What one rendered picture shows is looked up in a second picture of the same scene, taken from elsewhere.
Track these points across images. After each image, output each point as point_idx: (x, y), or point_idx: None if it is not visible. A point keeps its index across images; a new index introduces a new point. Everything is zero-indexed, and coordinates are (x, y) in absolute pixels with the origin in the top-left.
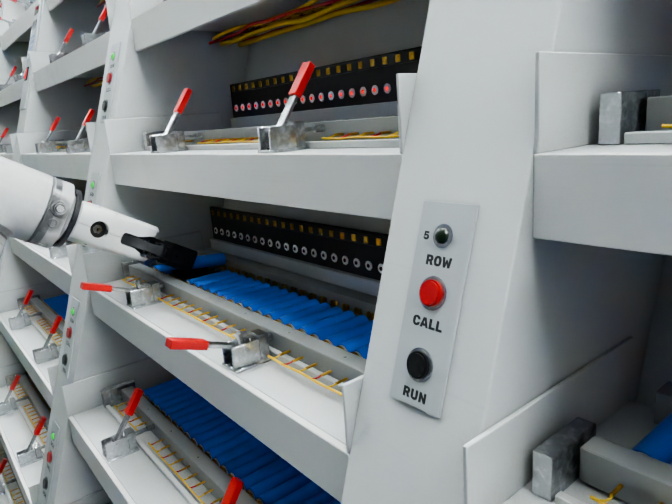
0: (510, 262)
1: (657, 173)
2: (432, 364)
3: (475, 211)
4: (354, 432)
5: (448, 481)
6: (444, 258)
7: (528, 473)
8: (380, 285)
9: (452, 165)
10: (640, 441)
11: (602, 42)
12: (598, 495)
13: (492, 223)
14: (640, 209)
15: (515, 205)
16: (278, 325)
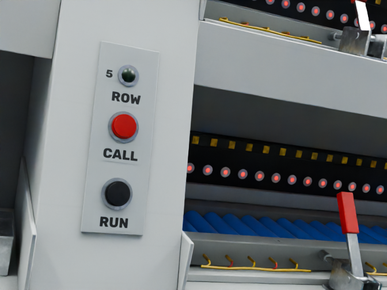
0: (190, 99)
1: (271, 48)
2: (132, 190)
3: (158, 57)
4: (30, 287)
5: (156, 285)
6: (132, 95)
7: None
8: (49, 123)
9: (126, 14)
10: (182, 229)
11: None
12: (189, 268)
13: (172, 68)
14: (259, 68)
15: (189, 56)
16: None
